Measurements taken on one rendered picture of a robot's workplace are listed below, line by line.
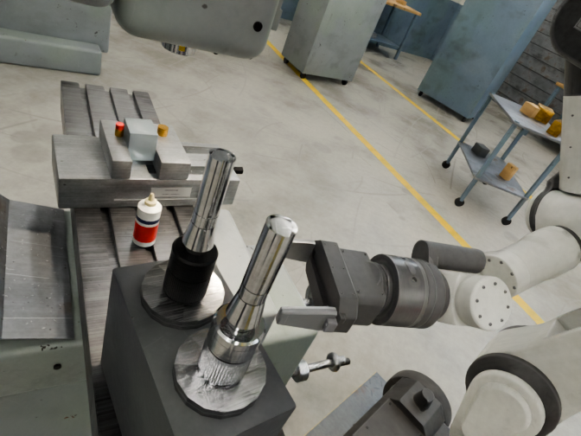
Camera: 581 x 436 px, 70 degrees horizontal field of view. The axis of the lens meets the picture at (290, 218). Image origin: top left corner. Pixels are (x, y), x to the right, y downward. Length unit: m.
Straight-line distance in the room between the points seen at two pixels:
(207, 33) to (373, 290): 0.36
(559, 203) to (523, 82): 8.26
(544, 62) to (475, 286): 8.39
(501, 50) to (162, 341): 6.24
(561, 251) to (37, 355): 0.79
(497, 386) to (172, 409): 0.53
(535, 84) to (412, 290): 8.43
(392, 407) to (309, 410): 0.66
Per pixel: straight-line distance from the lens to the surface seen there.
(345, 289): 0.46
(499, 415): 0.80
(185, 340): 0.43
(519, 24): 6.45
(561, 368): 0.78
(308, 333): 1.04
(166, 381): 0.42
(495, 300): 0.56
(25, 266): 0.84
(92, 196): 0.85
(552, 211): 0.75
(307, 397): 1.84
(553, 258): 0.68
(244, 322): 0.35
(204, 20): 0.54
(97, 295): 0.72
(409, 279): 0.50
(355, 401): 1.41
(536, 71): 8.92
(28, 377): 0.82
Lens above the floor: 1.48
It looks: 34 degrees down
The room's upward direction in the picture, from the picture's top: 24 degrees clockwise
